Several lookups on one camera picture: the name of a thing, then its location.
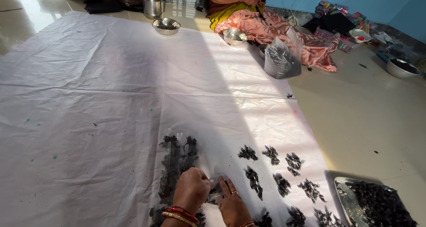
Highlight small clear plastic packet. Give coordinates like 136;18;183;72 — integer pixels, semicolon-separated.
206;178;228;205

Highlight plastic bag of dark pieces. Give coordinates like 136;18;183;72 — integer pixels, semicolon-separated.
264;29;303;80

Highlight white bowl of dark pieces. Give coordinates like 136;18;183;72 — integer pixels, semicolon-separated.
386;58;422;79

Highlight strip of filled clear pouches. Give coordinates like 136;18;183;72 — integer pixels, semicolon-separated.
149;130;207;227

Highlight steel lidded container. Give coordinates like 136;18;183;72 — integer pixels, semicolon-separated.
138;0;166;20

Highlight wide steel bowl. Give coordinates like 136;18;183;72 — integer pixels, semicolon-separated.
152;18;181;36

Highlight clear plastic storage box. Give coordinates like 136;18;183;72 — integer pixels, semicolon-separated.
314;27;361;53

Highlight group of dark dried piles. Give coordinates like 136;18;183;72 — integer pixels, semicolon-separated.
237;144;347;227

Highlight black bag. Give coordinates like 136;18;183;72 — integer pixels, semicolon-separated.
303;13;356;38

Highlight black folded cloth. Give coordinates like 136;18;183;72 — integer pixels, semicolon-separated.
84;1;124;15

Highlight large white floor sheet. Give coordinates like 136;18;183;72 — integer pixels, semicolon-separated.
0;11;344;227

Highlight person's right hand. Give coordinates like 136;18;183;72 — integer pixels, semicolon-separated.
209;175;254;227

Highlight heap of dark dried pieces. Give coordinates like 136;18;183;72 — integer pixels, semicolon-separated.
345;181;418;227

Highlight person's left hand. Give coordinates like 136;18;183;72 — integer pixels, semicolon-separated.
172;167;211;217

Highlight red bangles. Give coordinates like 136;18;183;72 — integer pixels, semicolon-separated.
164;206;200;225

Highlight white bowl with red lid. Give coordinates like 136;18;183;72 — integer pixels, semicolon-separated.
348;29;373;44

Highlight steel tray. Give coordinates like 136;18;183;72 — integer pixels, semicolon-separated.
334;176;420;227

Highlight heap of colourful packets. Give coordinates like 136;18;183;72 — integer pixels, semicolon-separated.
314;0;372;34

